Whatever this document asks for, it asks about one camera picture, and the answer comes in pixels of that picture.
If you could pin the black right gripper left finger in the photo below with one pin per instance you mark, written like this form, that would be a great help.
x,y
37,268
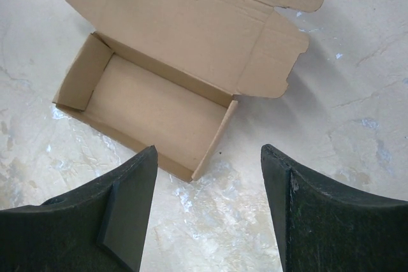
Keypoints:
x,y
98,226

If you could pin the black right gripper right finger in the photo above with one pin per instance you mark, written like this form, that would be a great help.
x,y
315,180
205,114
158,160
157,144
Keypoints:
x,y
321,224

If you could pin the cardboard box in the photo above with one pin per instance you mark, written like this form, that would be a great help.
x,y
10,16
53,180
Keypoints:
x,y
168,72

